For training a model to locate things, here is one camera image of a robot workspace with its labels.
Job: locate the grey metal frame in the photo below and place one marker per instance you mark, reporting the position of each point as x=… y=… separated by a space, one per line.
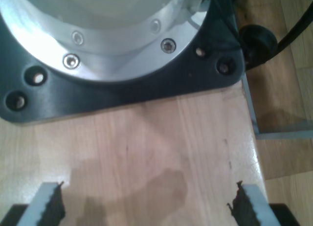
x=281 y=135

